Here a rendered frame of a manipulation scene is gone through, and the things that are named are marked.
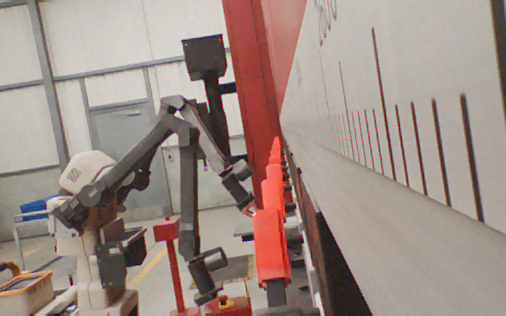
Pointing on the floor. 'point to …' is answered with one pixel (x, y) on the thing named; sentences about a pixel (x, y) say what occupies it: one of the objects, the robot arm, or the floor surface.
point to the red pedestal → (169, 230)
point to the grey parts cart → (67, 265)
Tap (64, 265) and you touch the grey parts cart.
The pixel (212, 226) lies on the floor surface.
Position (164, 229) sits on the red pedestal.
